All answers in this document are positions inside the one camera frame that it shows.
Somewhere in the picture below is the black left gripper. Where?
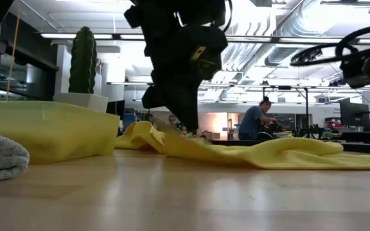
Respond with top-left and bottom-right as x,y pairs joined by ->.
141,27 -> 205,134

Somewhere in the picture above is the person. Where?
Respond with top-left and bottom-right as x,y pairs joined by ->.
238,96 -> 279,141
167,114 -> 180,129

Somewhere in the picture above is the black computer monitor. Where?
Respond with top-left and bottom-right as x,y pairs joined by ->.
339,98 -> 370,132

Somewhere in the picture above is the red storage box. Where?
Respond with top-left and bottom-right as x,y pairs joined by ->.
324,117 -> 342,129

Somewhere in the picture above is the white plant pot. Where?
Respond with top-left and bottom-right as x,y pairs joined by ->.
53,92 -> 109,113

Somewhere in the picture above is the green cactus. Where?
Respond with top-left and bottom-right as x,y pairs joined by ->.
68,26 -> 98,94

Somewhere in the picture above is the black ceiling-mounted device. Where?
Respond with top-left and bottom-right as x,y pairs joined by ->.
292,47 -> 321,65

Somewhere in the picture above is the yellow translucent plastic bin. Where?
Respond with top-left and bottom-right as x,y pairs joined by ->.
0,100 -> 121,164

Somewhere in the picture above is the dark glass partition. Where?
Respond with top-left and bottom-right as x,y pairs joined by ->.
0,0 -> 59,103

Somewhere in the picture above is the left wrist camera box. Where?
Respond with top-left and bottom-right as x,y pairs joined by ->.
189,26 -> 229,81

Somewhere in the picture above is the black background workstation frame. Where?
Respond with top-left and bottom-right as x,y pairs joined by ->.
261,85 -> 311,132

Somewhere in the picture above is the black overhead light rail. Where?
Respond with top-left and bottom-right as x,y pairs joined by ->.
40,31 -> 340,45

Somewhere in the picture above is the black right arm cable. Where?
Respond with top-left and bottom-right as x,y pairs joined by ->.
289,18 -> 370,67

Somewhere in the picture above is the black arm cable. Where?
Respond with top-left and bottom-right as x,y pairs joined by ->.
222,0 -> 234,33
289,18 -> 370,67

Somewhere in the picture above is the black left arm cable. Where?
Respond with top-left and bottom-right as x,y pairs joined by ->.
222,0 -> 234,33

